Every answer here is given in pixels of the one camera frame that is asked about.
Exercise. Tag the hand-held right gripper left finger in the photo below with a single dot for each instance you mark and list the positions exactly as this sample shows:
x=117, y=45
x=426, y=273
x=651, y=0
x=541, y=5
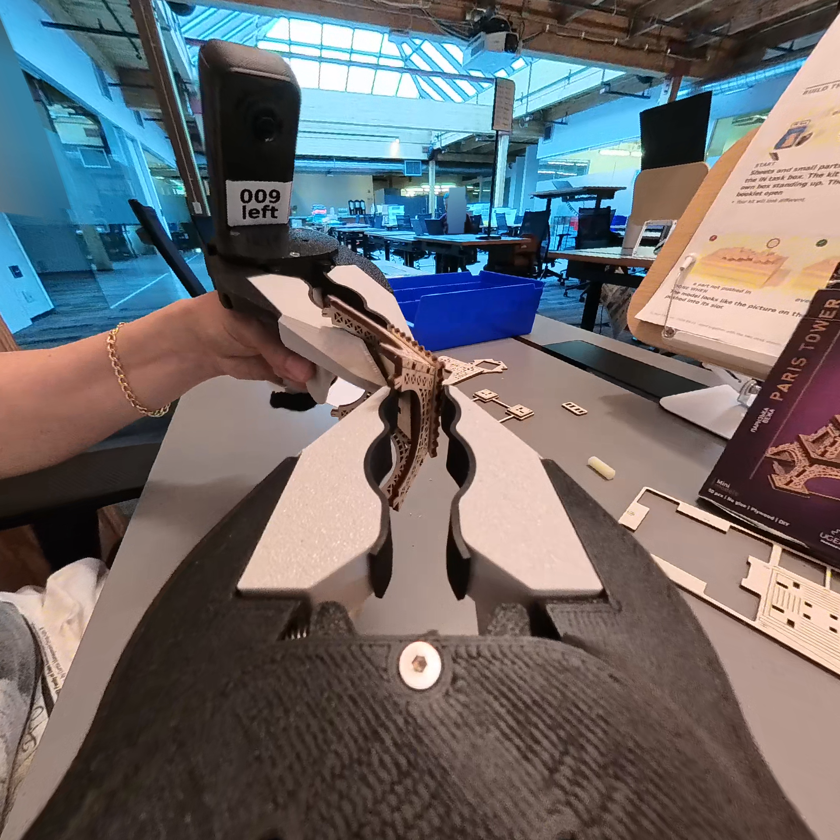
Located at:
x=315, y=525

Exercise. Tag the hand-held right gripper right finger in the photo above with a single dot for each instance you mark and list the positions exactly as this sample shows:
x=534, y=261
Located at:
x=518, y=525

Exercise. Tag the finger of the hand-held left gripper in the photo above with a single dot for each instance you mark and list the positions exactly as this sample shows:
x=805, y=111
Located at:
x=380, y=298
x=295, y=308

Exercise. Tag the wooden tower base model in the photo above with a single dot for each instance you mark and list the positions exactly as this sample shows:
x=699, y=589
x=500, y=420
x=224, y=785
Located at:
x=413, y=387

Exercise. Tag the wooden tower side panel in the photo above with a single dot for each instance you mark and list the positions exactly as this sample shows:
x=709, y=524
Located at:
x=453, y=374

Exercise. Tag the wooden platform pair sprue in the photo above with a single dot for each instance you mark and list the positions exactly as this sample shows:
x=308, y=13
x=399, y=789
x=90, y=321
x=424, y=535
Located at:
x=522, y=412

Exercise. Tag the person's left forearm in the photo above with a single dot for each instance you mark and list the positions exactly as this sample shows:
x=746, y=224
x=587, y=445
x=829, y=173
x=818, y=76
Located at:
x=59, y=400

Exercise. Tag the grey desk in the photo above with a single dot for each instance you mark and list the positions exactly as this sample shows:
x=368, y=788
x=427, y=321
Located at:
x=229, y=446

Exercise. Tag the wooden standing desk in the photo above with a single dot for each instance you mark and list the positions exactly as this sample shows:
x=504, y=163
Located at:
x=577, y=191

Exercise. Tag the person's left hand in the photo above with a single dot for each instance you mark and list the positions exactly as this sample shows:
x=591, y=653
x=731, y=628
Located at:
x=229, y=341

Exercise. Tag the blue plastic bin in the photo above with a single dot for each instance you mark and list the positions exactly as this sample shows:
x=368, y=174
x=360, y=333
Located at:
x=472, y=315

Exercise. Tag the long wooden table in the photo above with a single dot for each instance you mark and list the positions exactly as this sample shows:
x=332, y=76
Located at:
x=459, y=239

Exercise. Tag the pale wax stick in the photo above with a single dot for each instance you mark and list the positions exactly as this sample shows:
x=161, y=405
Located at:
x=602, y=468

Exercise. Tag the small wooden ladder piece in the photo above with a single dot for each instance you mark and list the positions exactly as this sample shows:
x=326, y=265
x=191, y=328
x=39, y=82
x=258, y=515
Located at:
x=575, y=407

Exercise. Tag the black slanted panel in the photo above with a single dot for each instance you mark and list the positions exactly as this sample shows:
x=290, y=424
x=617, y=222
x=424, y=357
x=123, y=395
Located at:
x=164, y=243

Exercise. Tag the black flat pad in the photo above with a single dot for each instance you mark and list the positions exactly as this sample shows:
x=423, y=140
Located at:
x=623, y=367

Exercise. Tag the wooden document stand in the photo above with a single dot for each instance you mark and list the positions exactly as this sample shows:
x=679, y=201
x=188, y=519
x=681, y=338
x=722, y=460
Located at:
x=702, y=407

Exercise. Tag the black office chair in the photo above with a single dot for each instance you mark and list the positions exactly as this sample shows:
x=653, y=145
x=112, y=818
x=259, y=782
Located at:
x=594, y=229
x=65, y=485

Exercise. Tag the sign on pole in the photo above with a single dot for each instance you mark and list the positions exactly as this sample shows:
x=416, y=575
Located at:
x=503, y=105

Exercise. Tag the ceiling projector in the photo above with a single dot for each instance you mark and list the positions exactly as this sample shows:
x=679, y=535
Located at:
x=489, y=52

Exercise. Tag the white tablet device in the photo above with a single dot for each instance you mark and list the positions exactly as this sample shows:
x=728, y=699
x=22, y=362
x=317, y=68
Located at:
x=656, y=236

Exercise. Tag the wooden sheet with empty cutouts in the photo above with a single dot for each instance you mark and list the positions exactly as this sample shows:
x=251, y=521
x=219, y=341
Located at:
x=800, y=604

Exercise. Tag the purple tower kit box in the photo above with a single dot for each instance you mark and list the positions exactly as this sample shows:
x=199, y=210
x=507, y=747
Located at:
x=787, y=394

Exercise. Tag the wooden board stand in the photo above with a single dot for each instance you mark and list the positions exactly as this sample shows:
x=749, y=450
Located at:
x=663, y=190

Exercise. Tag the person's patterned shirt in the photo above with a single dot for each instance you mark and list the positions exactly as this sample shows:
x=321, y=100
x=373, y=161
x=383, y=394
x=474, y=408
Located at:
x=33, y=656

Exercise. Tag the black monitor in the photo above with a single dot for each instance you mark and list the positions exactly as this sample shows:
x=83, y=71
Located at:
x=676, y=131

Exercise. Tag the printed instruction sheet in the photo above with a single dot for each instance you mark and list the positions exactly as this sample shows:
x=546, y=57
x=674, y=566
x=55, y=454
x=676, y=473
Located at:
x=754, y=216

